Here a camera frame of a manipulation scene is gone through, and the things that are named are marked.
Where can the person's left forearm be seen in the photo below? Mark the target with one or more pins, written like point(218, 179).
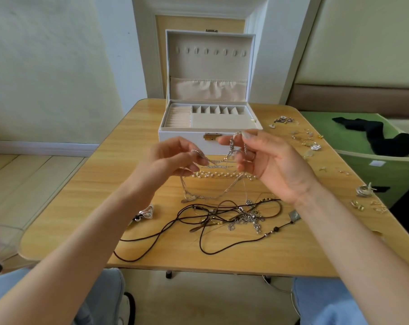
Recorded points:
point(62, 267)

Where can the person's right forearm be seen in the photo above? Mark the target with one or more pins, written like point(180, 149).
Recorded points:
point(367, 260)

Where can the person's left hand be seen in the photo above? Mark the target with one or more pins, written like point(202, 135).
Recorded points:
point(160, 169)

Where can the person's right hand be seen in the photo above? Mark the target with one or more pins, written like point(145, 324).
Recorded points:
point(279, 169)

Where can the small earrings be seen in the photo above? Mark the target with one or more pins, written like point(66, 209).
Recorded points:
point(283, 119)

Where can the black cloth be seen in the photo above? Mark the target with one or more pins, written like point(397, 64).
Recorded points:
point(387, 142)

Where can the beige padded wall panel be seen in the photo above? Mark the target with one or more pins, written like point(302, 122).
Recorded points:
point(364, 47)

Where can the white jewelry box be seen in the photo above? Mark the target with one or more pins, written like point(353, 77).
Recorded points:
point(208, 64)

